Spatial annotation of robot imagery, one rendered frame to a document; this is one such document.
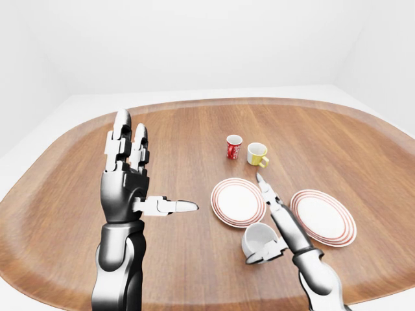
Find yellow and white mug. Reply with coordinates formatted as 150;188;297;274
246;142;270;169

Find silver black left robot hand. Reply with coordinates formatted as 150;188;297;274
99;108;200;225

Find red patterned mug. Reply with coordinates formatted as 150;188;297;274
226;134;244;161

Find white plate with red rings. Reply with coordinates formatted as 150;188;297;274
289;189;358;248
210;178;268;229

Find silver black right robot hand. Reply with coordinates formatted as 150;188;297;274
245;172;316;266

